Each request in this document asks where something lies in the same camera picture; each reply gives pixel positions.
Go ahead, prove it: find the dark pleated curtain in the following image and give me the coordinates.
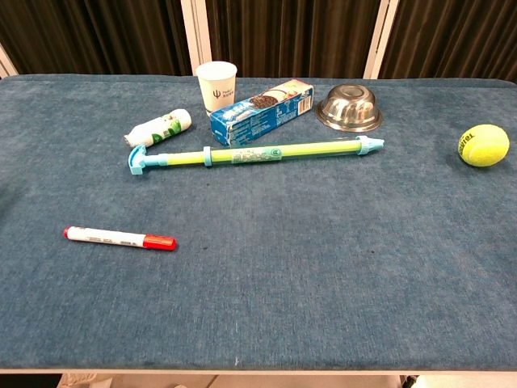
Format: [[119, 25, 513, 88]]
[[0, 0, 517, 83]]

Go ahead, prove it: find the yellow tennis ball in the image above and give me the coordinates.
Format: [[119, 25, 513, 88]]
[[457, 124, 511, 167]]

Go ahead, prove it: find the green and blue water pump toy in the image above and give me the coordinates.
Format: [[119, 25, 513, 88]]
[[128, 135, 385, 177]]

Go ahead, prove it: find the red and white marker pen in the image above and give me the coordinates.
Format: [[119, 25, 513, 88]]
[[63, 226, 178, 252]]

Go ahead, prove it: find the stainless steel bowl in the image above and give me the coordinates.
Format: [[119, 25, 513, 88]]
[[315, 83, 384, 134]]

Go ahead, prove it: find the blue cookie box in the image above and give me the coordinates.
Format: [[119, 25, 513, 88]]
[[208, 78, 315, 148]]

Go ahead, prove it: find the white paper cup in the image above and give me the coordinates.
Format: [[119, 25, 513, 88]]
[[195, 61, 238, 118]]

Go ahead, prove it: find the blue table cloth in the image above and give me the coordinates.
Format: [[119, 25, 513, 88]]
[[0, 73, 517, 371]]

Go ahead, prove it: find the white partition post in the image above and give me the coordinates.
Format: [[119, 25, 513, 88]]
[[363, 0, 401, 80], [179, 0, 213, 77], [0, 42, 19, 79]]

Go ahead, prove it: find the white and green small bottle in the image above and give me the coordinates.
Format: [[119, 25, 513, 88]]
[[123, 108, 193, 149]]

